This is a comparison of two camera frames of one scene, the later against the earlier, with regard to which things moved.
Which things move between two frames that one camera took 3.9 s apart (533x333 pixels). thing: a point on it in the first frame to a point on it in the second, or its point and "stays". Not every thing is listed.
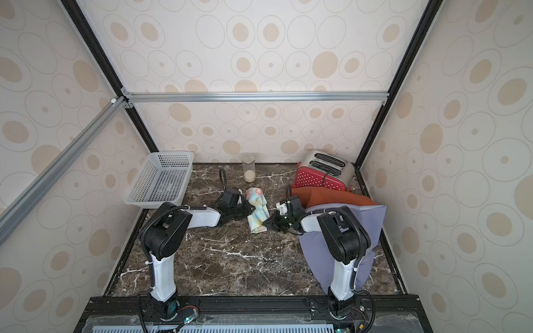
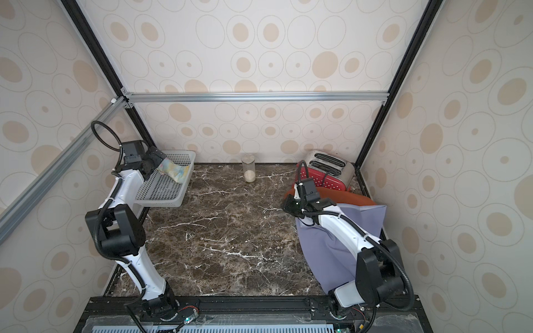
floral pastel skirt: [257, 216] to [178, 172]
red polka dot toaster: [322, 169] stays
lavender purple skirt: [370, 217] stays
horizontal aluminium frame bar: [248, 97] stays
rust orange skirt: [311, 196] stays
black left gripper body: [239, 211] to [153, 159]
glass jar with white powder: [248, 163] stays
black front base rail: [132, 313] stays
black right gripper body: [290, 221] to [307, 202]
